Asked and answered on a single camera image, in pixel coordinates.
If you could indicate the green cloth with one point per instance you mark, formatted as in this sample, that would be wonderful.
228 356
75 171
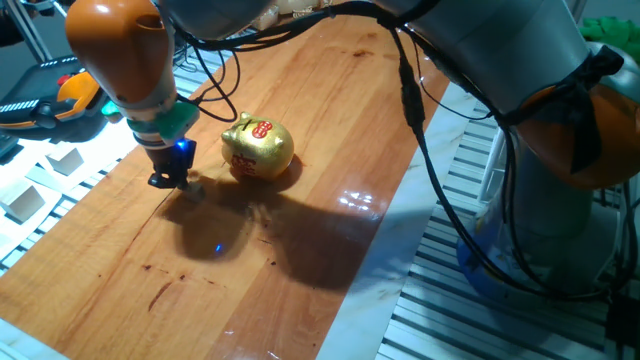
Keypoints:
612 30

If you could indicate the pale wooden block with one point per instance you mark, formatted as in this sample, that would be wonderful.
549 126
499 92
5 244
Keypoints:
67 160
22 200

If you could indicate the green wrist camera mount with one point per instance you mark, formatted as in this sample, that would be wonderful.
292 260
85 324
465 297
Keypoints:
175 120

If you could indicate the cream vintage telephone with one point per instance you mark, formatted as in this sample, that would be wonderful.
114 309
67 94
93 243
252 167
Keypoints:
295 7

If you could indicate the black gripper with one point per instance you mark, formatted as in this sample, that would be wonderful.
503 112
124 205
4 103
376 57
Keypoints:
172 162

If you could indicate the black keyboard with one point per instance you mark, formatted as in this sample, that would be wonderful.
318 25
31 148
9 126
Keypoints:
6 145

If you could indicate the white paper sheets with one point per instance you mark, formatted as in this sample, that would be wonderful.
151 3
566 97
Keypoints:
100 145

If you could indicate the black orange teach pendant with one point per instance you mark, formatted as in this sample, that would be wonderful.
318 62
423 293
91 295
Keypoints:
50 95

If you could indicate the slanted grey metal bar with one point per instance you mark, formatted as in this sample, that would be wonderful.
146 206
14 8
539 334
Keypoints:
27 30

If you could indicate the golden piggy bank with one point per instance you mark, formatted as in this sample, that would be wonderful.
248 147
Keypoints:
260 150

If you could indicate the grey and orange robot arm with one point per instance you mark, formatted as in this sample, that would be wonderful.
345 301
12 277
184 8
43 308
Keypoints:
500 50

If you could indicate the wood grain table mat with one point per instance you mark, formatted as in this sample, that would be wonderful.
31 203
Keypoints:
200 225

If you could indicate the small wooden cube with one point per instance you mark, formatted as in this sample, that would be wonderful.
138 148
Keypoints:
195 191

